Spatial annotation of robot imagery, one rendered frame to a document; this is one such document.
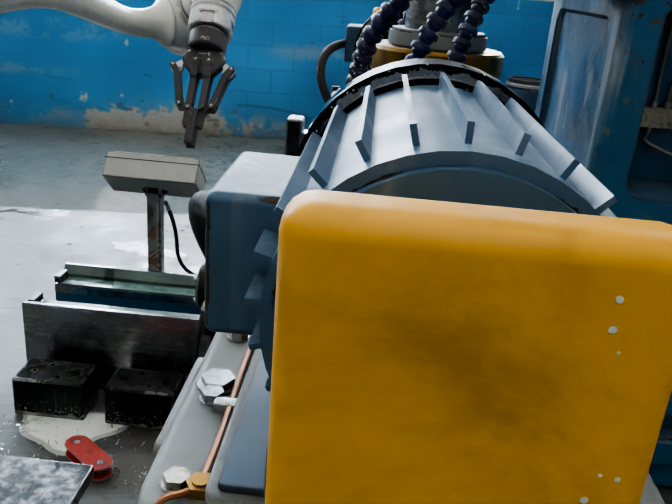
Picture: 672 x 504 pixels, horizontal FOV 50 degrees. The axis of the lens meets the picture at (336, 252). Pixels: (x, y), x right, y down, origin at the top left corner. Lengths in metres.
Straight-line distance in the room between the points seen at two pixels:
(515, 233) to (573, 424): 0.07
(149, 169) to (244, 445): 0.97
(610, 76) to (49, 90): 6.10
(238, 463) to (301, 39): 6.10
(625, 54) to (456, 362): 0.67
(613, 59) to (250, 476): 0.64
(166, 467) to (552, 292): 0.26
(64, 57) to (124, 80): 0.51
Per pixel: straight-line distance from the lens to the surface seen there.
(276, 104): 6.49
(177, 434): 0.44
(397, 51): 0.93
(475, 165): 0.29
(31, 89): 6.77
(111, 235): 1.78
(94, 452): 1.01
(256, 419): 0.42
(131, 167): 1.35
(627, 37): 0.86
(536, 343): 0.23
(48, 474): 0.82
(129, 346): 1.11
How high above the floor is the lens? 1.41
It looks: 21 degrees down
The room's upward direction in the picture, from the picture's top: 5 degrees clockwise
